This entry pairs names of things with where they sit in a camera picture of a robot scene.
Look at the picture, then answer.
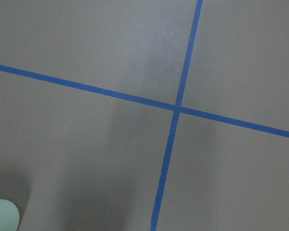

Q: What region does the pale green cup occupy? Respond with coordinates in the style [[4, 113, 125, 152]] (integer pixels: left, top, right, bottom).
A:
[[0, 199, 20, 231]]

